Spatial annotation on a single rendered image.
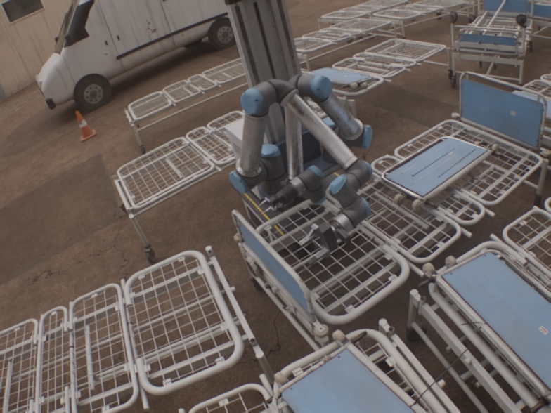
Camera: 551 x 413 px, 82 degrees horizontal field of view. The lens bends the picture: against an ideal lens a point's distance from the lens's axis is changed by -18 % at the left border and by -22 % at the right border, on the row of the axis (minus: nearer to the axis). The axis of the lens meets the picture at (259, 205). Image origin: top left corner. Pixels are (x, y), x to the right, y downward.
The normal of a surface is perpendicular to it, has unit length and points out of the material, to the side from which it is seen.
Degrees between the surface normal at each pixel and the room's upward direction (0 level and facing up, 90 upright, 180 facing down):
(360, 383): 5
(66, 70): 89
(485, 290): 7
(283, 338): 0
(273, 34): 90
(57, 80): 89
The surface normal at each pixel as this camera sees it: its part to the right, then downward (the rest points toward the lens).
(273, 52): 0.43, 0.46
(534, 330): -0.12, -0.82
